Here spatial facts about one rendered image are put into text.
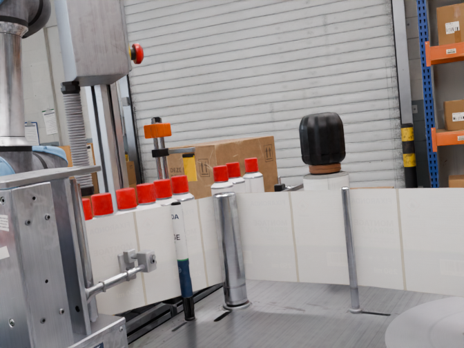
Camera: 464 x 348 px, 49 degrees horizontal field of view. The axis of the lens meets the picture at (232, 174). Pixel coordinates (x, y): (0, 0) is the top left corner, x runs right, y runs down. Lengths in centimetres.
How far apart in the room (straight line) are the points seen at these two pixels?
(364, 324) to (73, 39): 65
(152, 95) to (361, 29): 242
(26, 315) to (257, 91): 499
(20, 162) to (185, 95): 464
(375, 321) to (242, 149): 101
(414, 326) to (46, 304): 45
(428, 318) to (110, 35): 68
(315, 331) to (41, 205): 40
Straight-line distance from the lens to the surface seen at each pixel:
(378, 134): 525
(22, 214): 59
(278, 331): 75
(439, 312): 77
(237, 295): 84
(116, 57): 94
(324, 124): 92
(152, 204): 94
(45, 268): 61
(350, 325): 76
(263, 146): 175
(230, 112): 559
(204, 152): 161
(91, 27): 94
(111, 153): 107
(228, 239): 81
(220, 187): 113
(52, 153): 137
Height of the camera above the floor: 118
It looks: 6 degrees down
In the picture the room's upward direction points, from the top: 6 degrees counter-clockwise
